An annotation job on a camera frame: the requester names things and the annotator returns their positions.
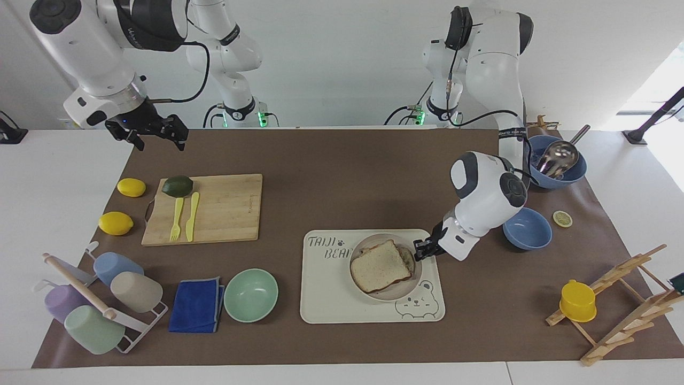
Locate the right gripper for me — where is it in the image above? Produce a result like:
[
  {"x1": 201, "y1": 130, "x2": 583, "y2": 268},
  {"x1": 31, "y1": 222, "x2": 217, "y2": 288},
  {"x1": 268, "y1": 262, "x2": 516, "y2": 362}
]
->
[{"x1": 105, "y1": 99, "x2": 189, "y2": 152}]

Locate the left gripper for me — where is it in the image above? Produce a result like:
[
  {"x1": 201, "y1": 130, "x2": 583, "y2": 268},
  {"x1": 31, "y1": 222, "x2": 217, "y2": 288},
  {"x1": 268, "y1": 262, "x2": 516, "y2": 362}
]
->
[{"x1": 413, "y1": 219, "x2": 447, "y2": 263}]

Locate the beige round plate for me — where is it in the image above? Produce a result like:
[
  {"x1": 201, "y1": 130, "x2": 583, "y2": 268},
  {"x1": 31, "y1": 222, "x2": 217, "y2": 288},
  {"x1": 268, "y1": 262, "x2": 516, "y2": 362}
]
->
[{"x1": 349, "y1": 233, "x2": 424, "y2": 302}]

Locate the toasted bread slice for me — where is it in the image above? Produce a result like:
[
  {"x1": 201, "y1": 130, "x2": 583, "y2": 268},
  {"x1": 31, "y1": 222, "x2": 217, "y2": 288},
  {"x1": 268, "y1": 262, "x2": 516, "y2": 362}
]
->
[
  {"x1": 350, "y1": 239, "x2": 414, "y2": 294},
  {"x1": 374, "y1": 245, "x2": 417, "y2": 294}
]

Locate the yellow lemon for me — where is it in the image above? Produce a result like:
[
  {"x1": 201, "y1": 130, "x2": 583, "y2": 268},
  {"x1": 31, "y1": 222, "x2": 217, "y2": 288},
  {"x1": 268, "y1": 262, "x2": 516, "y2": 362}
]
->
[
  {"x1": 117, "y1": 178, "x2": 147, "y2": 198},
  {"x1": 98, "y1": 211, "x2": 135, "y2": 236}
]

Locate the dark green avocado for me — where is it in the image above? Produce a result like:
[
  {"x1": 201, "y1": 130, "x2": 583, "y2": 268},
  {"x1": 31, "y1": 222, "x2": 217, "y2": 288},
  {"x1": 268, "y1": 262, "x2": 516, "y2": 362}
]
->
[{"x1": 161, "y1": 175, "x2": 195, "y2": 198}]

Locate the yellow-green plastic fork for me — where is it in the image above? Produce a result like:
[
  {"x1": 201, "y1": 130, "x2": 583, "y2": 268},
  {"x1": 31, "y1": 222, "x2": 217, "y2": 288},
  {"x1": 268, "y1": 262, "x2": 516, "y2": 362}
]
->
[{"x1": 169, "y1": 197, "x2": 185, "y2": 243}]

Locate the yellow plastic knife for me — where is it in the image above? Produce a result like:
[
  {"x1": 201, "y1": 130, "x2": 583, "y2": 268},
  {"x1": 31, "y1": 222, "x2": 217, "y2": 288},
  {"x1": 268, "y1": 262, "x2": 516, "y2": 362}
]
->
[{"x1": 185, "y1": 192, "x2": 200, "y2": 242}]

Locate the cream bear placemat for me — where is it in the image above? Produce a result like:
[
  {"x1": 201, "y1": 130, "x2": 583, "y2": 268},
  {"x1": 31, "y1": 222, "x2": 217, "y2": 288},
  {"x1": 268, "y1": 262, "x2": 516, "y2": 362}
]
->
[{"x1": 299, "y1": 228, "x2": 446, "y2": 325}]

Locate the small blue bowl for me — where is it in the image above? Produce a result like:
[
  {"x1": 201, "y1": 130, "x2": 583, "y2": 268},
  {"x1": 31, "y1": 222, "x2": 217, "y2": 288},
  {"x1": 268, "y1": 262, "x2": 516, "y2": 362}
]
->
[{"x1": 502, "y1": 207, "x2": 553, "y2": 251}]

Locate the wooden cutting board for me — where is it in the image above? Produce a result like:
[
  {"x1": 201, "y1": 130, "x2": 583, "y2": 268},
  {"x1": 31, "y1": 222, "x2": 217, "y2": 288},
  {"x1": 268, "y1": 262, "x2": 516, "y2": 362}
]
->
[{"x1": 141, "y1": 173, "x2": 263, "y2": 247}]

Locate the blue plastic cup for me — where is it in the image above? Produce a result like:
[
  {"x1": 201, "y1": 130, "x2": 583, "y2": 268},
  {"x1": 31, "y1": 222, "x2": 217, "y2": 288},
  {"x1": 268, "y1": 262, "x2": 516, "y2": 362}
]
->
[{"x1": 93, "y1": 252, "x2": 144, "y2": 287}]

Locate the black stand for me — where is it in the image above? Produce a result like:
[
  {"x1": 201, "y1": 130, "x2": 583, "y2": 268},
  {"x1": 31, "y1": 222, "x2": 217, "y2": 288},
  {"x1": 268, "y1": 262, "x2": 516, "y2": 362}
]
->
[
  {"x1": 622, "y1": 87, "x2": 684, "y2": 145},
  {"x1": 0, "y1": 110, "x2": 29, "y2": 145}
]

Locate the beige plastic cup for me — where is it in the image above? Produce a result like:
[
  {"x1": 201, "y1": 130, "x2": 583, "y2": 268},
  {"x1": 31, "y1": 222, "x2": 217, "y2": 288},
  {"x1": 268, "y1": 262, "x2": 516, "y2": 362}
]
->
[{"x1": 110, "y1": 272, "x2": 164, "y2": 314}]

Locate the yellow plastic cup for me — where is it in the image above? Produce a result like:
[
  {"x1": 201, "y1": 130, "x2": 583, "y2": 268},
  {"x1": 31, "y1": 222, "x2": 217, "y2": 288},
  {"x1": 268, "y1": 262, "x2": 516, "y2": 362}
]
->
[{"x1": 559, "y1": 279, "x2": 597, "y2": 324}]

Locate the metal ladle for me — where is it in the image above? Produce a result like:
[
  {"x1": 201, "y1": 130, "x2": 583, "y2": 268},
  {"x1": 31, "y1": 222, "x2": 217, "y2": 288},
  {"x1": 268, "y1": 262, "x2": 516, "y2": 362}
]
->
[{"x1": 535, "y1": 124, "x2": 592, "y2": 179}]

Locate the white cup rack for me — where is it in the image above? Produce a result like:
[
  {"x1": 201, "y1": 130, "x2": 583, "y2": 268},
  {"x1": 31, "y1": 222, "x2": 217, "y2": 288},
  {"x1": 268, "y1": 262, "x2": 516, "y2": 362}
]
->
[{"x1": 33, "y1": 241, "x2": 169, "y2": 354}]

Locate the large blue bowl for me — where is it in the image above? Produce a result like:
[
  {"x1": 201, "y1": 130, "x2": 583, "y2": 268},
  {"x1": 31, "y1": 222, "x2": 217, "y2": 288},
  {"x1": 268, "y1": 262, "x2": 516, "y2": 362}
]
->
[{"x1": 526, "y1": 134, "x2": 588, "y2": 190}]

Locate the small wooden object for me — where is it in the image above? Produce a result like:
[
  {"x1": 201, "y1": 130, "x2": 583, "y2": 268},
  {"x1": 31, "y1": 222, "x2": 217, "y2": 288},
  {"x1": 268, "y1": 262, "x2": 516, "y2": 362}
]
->
[{"x1": 526, "y1": 113, "x2": 562, "y2": 135}]

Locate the green bowl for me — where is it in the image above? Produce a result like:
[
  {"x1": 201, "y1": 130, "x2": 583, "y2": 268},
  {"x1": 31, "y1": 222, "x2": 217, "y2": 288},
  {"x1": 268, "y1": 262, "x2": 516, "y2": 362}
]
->
[{"x1": 223, "y1": 268, "x2": 279, "y2": 324}]

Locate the blue folded cloth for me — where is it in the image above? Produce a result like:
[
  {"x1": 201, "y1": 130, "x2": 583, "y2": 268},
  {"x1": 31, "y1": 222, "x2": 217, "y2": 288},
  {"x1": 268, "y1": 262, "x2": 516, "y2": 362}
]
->
[{"x1": 168, "y1": 276, "x2": 226, "y2": 334}]

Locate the purple plastic cup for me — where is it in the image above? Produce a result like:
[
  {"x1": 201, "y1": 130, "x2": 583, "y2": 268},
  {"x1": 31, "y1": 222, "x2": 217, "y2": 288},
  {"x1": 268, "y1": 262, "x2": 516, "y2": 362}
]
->
[{"x1": 44, "y1": 284, "x2": 89, "y2": 324}]

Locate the green plastic cup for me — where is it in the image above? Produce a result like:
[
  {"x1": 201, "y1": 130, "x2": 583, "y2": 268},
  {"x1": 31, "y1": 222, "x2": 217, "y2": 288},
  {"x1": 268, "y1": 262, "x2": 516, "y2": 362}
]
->
[{"x1": 64, "y1": 305, "x2": 127, "y2": 356}]

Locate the wooden drying rack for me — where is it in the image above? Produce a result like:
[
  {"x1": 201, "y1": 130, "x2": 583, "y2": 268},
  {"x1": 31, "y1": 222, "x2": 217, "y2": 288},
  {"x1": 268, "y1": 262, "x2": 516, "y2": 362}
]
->
[{"x1": 545, "y1": 244, "x2": 684, "y2": 367}]

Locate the black cable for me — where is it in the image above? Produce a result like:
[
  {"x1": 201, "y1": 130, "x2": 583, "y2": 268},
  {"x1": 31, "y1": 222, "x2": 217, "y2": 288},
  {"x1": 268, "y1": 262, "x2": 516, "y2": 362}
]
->
[
  {"x1": 383, "y1": 80, "x2": 434, "y2": 127},
  {"x1": 147, "y1": 42, "x2": 211, "y2": 103},
  {"x1": 446, "y1": 51, "x2": 535, "y2": 186},
  {"x1": 203, "y1": 104, "x2": 228, "y2": 129}
]

